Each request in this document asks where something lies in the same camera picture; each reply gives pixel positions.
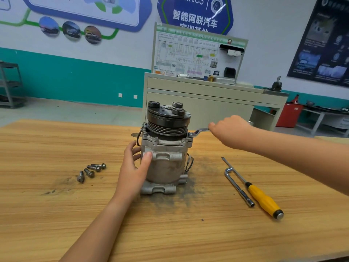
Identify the person's left hand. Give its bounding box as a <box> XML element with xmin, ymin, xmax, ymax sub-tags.
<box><xmin>112</xmin><ymin>140</ymin><xmax>154</xmax><ymax>208</ymax></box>

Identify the person's right hand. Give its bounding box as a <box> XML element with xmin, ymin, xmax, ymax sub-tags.
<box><xmin>208</xmin><ymin>114</ymin><xmax>257</xmax><ymax>151</ymax></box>

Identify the grey metal compressor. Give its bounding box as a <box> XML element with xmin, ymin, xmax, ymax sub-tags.
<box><xmin>131</xmin><ymin>101</ymin><xmax>195</xmax><ymax>195</ymax></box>

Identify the person's right forearm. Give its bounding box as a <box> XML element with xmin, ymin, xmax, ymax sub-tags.
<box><xmin>245</xmin><ymin>125</ymin><xmax>349</xmax><ymax>197</ymax></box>

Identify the person's left forearm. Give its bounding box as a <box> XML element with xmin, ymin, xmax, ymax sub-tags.
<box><xmin>59</xmin><ymin>196</ymin><xmax>134</xmax><ymax>262</ymax></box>

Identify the beige workbench cabinet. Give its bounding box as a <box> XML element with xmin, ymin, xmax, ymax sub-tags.
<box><xmin>142</xmin><ymin>72</ymin><xmax>289</xmax><ymax>131</ymax></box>

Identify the silver L-shaped socket wrench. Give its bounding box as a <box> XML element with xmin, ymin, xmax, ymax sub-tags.
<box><xmin>224</xmin><ymin>167</ymin><xmax>256</xmax><ymax>209</ymax></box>

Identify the red cabinet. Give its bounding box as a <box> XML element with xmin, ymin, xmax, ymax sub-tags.
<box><xmin>276</xmin><ymin>102</ymin><xmax>304</xmax><ymax>128</ymax></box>

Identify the small black device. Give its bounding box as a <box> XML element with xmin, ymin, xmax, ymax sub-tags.
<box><xmin>271</xmin><ymin>76</ymin><xmax>284</xmax><ymax>92</ymax></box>

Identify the white wiring display board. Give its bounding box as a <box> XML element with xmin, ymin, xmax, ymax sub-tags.
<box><xmin>152</xmin><ymin>22</ymin><xmax>249</xmax><ymax>83</ymax></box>

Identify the wooden side table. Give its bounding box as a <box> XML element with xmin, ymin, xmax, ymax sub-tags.
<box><xmin>313</xmin><ymin>135</ymin><xmax>349</xmax><ymax>145</ymax></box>

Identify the grey metal shelf cart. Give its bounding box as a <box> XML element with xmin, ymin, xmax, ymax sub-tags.
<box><xmin>0</xmin><ymin>61</ymin><xmax>25</xmax><ymax>109</ymax></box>

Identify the blue rounded infographic panel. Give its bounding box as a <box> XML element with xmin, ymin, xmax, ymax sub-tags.
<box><xmin>20</xmin><ymin>0</ymin><xmax>153</xmax><ymax>33</ymax></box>

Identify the yellow handled screwdriver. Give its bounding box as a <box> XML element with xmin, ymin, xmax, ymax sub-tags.
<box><xmin>221</xmin><ymin>156</ymin><xmax>285</xmax><ymax>220</ymax></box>

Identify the dark wall poster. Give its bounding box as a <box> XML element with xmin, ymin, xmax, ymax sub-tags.
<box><xmin>287</xmin><ymin>0</ymin><xmax>349</xmax><ymax>88</ymax></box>

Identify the blue hexagon wall sign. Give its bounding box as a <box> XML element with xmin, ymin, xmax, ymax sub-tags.
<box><xmin>157</xmin><ymin>0</ymin><xmax>234</xmax><ymax>35</ymax></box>

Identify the round photo wall decal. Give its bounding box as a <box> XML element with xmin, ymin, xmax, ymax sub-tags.
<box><xmin>39</xmin><ymin>16</ymin><xmax>60</xmax><ymax>37</ymax></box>
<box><xmin>61</xmin><ymin>20</ymin><xmax>82</xmax><ymax>41</ymax></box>
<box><xmin>83</xmin><ymin>25</ymin><xmax>103</xmax><ymax>45</ymax></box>

